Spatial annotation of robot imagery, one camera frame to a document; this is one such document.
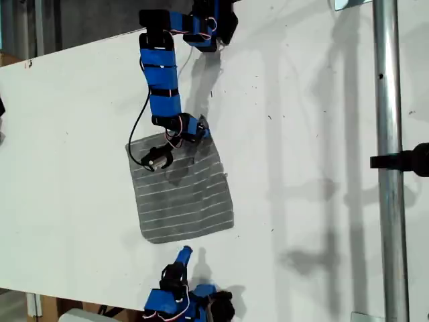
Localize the black clamp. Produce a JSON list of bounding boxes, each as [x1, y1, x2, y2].
[[369, 142, 429, 178]]

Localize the steel post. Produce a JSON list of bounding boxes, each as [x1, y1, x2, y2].
[[372, 0, 410, 322]]

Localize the black camera cable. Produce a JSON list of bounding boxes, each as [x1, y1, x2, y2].
[[129, 89, 151, 166]]

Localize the black camera box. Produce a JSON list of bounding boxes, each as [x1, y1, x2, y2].
[[139, 146, 174, 172], [209, 290, 235, 319]]

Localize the grey striped towel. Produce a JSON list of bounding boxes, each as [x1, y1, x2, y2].
[[125, 115, 235, 245]]

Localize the white plastic container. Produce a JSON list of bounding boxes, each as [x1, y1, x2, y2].
[[59, 307, 101, 322]]

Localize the brown cardboard box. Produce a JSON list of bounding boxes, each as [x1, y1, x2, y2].
[[40, 294, 135, 322], [0, 52, 21, 67]]

